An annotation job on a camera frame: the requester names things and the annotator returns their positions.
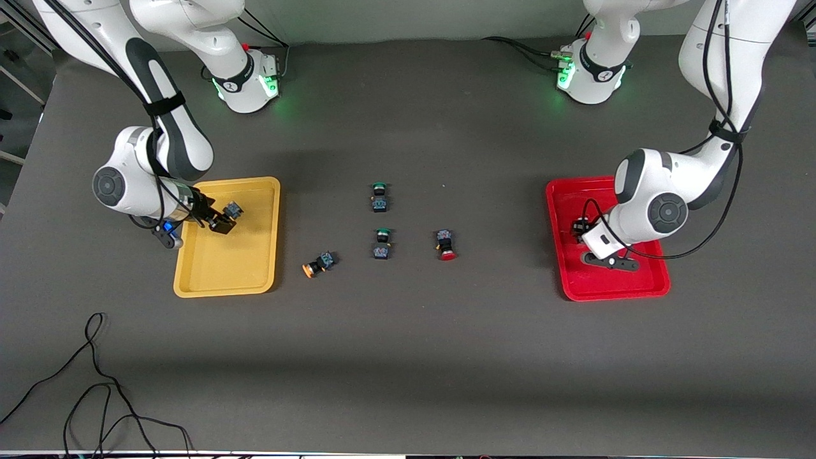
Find yellow plastic tray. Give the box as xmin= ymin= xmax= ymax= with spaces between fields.
xmin=173 ymin=177 xmax=282 ymax=298

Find red plastic tray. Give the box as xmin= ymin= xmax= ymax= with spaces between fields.
xmin=546 ymin=175 xmax=671 ymax=302

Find thin black loose cable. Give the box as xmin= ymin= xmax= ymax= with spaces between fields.
xmin=0 ymin=312 xmax=193 ymax=459

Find black right arm base cables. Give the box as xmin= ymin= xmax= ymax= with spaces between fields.
xmin=231 ymin=11 xmax=291 ymax=82

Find black arm base cables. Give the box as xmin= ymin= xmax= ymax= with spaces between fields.
xmin=481 ymin=14 xmax=597 ymax=72
xmin=231 ymin=11 xmax=291 ymax=82

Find black right arm wrist cable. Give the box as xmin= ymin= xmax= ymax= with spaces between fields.
xmin=41 ymin=0 xmax=192 ymax=230

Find black arm wrist cable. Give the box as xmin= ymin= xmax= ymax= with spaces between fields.
xmin=41 ymin=0 xmax=192 ymax=230
xmin=583 ymin=0 xmax=750 ymax=261

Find black left arm base cables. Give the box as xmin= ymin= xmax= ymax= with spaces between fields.
xmin=481 ymin=14 xmax=597 ymax=72

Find black left arm wrist cable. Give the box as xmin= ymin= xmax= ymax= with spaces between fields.
xmin=583 ymin=0 xmax=750 ymax=261

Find aluminium frame rail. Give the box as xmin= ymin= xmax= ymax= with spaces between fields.
xmin=0 ymin=6 xmax=57 ymax=57

